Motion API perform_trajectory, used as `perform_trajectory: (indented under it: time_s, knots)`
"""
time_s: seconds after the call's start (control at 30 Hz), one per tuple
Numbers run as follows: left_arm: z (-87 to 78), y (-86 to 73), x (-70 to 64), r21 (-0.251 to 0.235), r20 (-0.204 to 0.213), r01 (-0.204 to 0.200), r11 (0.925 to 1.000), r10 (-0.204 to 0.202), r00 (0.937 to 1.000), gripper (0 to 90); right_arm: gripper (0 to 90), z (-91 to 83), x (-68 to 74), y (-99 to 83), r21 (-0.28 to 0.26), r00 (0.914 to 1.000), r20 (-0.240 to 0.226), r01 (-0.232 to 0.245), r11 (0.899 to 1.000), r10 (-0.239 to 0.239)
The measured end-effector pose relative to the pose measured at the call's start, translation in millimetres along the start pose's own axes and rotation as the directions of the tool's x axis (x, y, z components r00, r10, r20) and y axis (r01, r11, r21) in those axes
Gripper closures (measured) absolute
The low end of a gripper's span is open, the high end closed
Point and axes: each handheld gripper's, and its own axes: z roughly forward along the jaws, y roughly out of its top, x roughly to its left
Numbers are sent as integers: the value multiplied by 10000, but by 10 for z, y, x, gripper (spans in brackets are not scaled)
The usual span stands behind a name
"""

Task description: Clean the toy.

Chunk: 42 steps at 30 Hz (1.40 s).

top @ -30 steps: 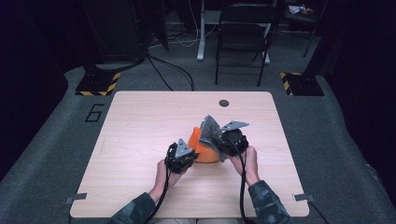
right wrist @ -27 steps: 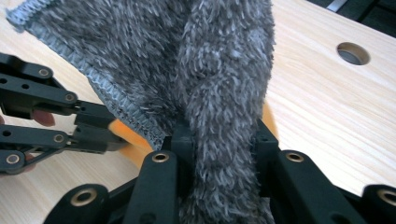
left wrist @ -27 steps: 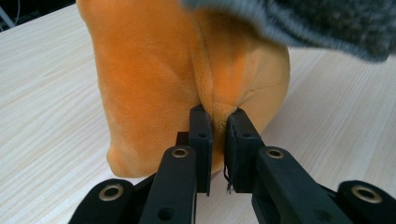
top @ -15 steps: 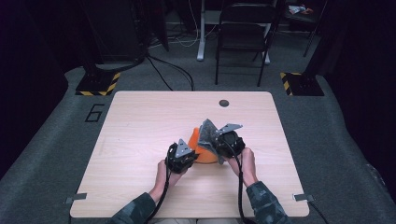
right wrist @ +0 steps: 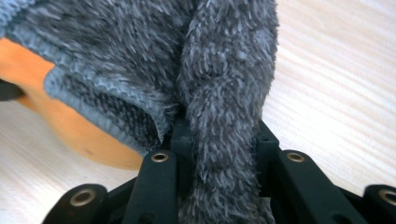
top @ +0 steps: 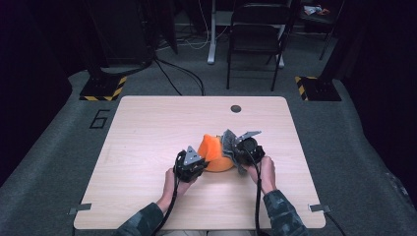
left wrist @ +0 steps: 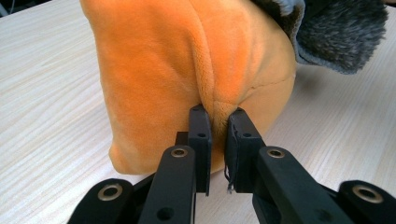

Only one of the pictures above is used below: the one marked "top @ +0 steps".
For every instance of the small colourful clutter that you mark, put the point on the small colourful clutter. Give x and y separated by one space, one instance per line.
314 10

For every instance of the person's left hand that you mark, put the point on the person's left hand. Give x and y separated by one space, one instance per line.
170 193

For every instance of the orange cloth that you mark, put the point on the orange cloth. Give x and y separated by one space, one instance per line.
213 152

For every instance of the black equipment cabinet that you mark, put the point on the black equipment cabinet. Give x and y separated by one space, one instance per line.
121 32

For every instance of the grey tape strip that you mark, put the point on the grey tape strip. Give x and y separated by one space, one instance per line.
80 208
319 207

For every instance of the black folding chair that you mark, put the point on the black folding chair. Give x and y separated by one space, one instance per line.
255 36

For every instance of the black striped stand base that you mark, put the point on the black striped stand base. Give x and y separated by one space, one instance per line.
319 89
101 88

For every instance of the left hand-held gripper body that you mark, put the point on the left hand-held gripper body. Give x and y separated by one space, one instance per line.
185 170

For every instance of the person's right hand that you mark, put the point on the person's right hand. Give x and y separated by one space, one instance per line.
268 175

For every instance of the dark round table grommet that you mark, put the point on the dark round table grommet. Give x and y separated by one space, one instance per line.
235 108

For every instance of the white desk leg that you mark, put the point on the white desk leg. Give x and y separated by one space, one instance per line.
212 39

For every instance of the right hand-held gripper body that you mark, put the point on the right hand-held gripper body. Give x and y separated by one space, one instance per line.
250 152

